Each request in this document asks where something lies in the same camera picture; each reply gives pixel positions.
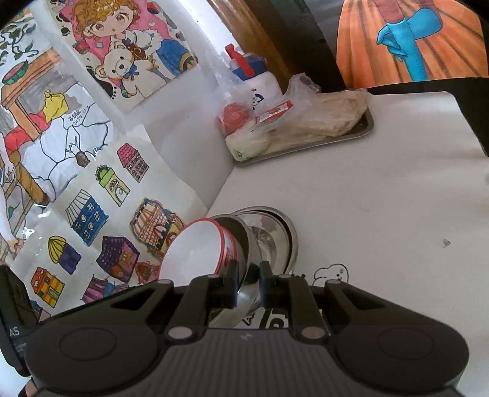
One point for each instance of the colourful houses poster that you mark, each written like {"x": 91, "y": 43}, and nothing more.
{"x": 114, "y": 213}

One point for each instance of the white bottle with blue cap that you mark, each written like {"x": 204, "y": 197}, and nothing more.
{"x": 263, "y": 86}

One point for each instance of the orange dress girl poster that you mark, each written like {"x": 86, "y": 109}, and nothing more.
{"x": 439, "y": 45}

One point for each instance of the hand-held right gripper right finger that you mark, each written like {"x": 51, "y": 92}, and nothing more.
{"x": 267, "y": 286}

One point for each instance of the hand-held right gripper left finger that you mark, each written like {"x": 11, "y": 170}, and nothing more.
{"x": 230, "y": 286}

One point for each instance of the rectangular steel tray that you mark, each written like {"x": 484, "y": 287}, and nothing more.
{"x": 344, "y": 135}

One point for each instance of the stainless steel bowl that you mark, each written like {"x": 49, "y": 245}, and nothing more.
{"x": 248, "y": 248}

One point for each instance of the boy with fan poster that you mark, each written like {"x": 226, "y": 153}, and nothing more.
{"x": 57, "y": 126}

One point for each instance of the red labelled packet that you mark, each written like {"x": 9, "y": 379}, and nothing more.
{"x": 273, "y": 112}

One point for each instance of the white food packet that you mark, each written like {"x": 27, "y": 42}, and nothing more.
{"x": 244, "y": 145}

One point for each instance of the thin clear plastic bag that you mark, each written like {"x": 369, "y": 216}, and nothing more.
{"x": 225, "y": 87}

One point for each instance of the clear bag of flatbread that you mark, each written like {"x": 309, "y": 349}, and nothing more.
{"x": 328, "y": 114}

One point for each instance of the girl with teddy bear poster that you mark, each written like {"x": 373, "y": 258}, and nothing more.
{"x": 126, "y": 45}

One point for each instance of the red tomato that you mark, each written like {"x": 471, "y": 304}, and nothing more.
{"x": 235, "y": 118}

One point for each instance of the dark wooden door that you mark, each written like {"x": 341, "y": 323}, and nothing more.
{"x": 305, "y": 38}

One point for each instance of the brown wooden door frame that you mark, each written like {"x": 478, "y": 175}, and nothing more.
{"x": 244, "y": 23}

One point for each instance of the person's left hand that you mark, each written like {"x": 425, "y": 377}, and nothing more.
{"x": 28, "y": 389}

